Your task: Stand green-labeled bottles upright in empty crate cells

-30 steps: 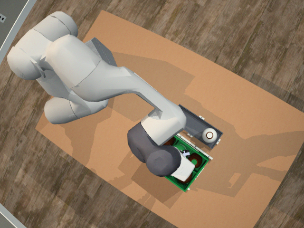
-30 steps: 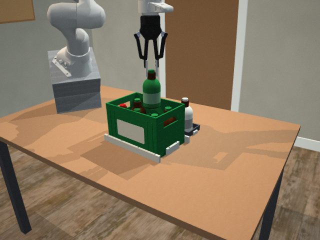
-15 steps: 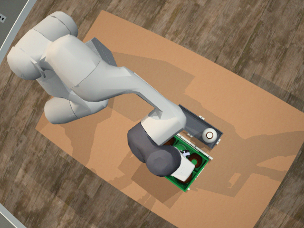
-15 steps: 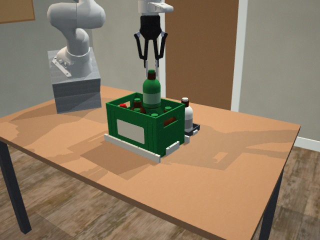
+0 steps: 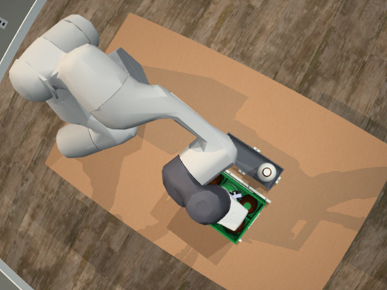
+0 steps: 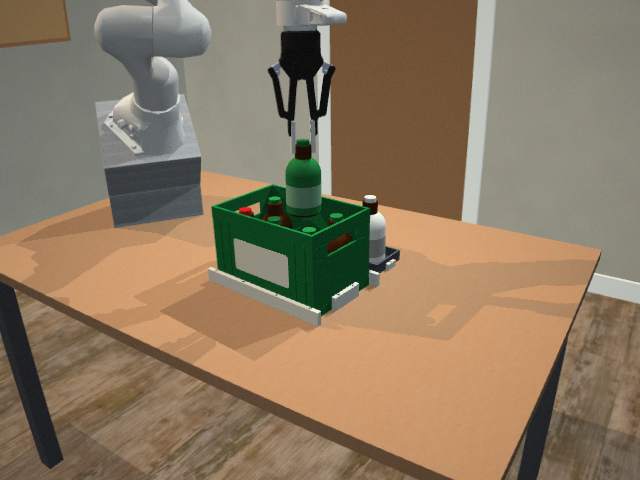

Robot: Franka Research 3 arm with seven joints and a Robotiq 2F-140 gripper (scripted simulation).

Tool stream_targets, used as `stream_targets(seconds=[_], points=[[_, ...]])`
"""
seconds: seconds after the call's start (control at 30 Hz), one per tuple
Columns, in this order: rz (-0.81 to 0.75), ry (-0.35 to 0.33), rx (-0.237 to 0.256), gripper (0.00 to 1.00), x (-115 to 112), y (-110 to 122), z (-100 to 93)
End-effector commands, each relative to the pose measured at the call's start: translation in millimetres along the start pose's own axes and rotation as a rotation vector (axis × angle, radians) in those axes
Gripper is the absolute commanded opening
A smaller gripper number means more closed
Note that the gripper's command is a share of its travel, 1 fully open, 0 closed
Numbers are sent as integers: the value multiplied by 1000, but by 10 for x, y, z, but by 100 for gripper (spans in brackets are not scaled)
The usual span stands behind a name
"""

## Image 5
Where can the green bottle crate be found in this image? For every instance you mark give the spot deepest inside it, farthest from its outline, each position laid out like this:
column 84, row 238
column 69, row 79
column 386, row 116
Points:
column 241, row 187

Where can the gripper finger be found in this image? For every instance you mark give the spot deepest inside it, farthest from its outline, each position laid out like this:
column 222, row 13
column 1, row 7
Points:
column 236, row 194

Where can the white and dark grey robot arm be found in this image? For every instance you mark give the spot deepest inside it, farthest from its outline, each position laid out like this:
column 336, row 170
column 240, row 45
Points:
column 99, row 94

